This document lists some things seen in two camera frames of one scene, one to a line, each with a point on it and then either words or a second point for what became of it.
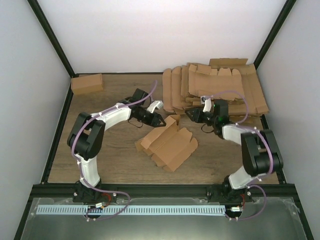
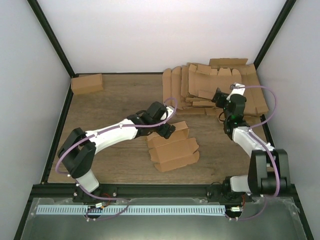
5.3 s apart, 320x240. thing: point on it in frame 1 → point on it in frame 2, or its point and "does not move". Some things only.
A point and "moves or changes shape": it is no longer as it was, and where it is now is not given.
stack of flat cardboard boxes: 233,80 does not move
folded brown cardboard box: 87,83 does not move
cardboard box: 168,146 moves or changes shape
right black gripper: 197,112 → 222,96
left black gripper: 153,121 → 167,130
